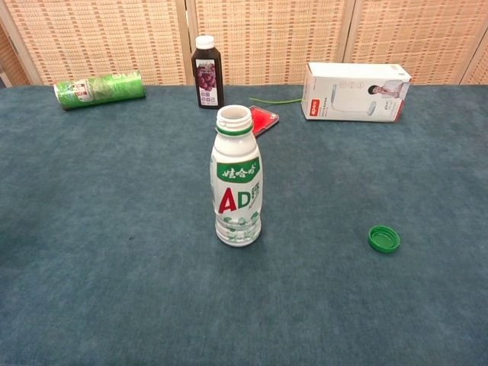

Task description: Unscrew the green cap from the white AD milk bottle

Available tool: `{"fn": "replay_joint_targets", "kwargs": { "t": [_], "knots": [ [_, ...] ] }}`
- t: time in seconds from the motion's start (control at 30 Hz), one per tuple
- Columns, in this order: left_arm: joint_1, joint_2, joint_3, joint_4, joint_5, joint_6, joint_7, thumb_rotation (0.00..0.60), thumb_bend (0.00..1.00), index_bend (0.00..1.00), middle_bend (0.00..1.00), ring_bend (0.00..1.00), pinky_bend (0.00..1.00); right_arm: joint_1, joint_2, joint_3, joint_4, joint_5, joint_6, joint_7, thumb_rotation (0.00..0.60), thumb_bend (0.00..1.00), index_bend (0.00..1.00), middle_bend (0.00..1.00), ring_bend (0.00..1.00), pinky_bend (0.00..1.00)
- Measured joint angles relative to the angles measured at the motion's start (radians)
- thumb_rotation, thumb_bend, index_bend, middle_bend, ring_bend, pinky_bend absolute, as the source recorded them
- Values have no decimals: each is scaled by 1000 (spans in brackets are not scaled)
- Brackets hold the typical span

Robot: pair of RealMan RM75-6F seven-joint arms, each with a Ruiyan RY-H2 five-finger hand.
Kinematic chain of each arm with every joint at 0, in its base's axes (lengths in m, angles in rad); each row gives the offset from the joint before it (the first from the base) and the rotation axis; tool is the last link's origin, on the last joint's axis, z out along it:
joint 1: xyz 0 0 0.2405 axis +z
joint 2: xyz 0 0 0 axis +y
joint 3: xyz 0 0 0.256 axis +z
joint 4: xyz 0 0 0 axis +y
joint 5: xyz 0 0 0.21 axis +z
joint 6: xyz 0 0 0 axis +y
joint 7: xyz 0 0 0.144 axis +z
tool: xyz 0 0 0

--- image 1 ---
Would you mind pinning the white AD milk bottle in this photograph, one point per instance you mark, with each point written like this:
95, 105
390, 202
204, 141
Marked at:
236, 183

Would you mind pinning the green bottle cap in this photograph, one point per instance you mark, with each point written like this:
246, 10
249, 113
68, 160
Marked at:
384, 239

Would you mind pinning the dark grape juice bottle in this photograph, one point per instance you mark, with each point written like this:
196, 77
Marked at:
207, 80

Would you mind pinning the red plastic case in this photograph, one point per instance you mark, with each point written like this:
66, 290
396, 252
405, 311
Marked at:
265, 119

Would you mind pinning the artificial red rose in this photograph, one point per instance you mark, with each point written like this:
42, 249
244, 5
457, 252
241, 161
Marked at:
274, 101

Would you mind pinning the blue felt table cloth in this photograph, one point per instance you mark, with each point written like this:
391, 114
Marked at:
114, 228

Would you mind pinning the white cardboard lamp box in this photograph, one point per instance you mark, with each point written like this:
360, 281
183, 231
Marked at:
350, 95

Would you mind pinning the woven bamboo screen panel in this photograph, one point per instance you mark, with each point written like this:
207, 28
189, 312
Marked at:
478, 70
274, 38
99, 38
419, 34

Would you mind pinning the green chip can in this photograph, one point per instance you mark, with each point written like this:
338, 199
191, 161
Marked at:
99, 90

